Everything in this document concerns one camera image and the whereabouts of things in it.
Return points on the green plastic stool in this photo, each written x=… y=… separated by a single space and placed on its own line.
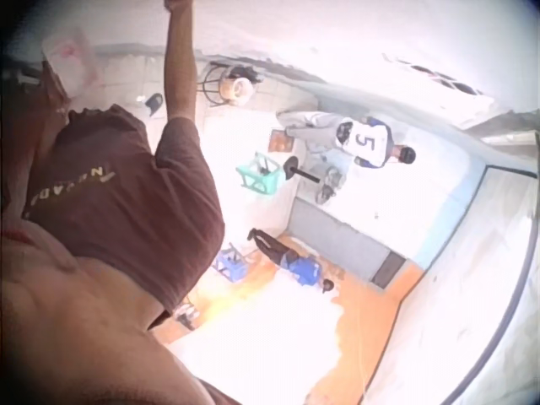
x=259 y=174

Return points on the black round-base pole stand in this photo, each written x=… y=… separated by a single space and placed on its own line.
x=300 y=169

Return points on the orange brown square box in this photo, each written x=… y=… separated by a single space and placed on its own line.
x=280 y=141

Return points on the blue plastic stool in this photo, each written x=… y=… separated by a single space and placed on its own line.
x=231 y=265

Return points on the grey roll-up shutter door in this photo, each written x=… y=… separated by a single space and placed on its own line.
x=337 y=236

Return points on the white round fan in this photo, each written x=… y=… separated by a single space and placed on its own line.
x=238 y=88

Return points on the black dustpan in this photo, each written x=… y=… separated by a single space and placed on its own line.
x=154 y=103

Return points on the white plastic bag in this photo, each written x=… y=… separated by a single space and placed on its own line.
x=69 y=59

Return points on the white wall vent grille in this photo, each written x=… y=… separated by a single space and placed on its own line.
x=439 y=80

